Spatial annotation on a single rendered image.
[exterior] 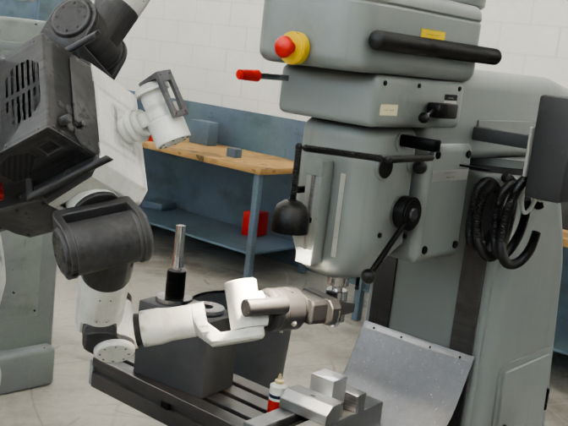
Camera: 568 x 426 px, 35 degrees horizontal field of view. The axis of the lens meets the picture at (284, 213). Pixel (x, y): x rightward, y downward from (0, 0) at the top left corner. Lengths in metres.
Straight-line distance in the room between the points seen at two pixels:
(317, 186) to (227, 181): 6.16
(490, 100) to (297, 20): 0.59
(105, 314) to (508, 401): 1.09
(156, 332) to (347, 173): 0.48
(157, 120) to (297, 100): 0.33
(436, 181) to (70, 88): 0.79
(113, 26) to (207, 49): 6.36
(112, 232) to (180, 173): 6.84
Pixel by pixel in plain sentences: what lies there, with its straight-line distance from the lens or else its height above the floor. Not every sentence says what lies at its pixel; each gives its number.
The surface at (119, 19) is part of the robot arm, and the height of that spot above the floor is 1.78.
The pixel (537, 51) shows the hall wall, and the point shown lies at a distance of 6.31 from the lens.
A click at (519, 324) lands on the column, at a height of 1.16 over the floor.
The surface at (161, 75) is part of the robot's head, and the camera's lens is 1.60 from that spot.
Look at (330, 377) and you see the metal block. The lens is 1.96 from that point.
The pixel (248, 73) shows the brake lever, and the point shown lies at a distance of 1.72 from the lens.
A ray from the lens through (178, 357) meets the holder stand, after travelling 2.16.
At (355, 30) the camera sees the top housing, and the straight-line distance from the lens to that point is 1.63.
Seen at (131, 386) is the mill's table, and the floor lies 0.90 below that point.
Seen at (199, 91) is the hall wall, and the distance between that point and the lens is 8.18.
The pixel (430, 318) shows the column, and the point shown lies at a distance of 2.24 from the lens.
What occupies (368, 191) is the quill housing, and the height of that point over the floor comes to 1.50.
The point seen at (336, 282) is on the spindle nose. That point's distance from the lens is 1.89.
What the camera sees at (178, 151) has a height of 0.87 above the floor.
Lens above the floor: 1.76
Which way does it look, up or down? 10 degrees down
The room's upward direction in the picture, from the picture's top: 7 degrees clockwise
